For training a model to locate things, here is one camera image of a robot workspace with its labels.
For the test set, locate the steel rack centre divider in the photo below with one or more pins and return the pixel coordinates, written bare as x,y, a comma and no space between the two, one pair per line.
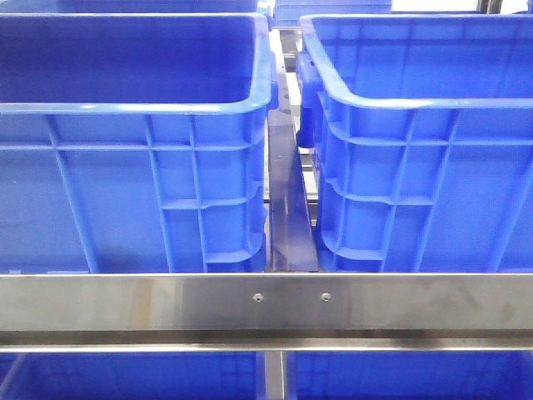
293,248

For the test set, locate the blue crate front left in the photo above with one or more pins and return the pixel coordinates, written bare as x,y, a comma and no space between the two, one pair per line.
134,143

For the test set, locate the blue crate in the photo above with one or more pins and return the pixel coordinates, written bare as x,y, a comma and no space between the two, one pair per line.
130,375
420,128
287,13
140,6
134,143
411,375

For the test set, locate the blue crate front right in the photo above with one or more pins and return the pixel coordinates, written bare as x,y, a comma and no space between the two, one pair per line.
420,128

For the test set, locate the blue crate lower right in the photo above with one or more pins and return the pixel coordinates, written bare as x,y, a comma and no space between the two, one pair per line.
411,375

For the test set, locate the blue crate back right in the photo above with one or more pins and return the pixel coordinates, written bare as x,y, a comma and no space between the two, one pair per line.
287,13

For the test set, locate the blue crate lower left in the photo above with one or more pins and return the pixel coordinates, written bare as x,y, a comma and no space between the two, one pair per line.
130,375

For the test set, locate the blue crate back left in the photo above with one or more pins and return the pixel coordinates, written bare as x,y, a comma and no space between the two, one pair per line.
140,6

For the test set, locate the steel rack front rail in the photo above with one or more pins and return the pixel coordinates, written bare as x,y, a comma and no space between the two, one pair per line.
287,311

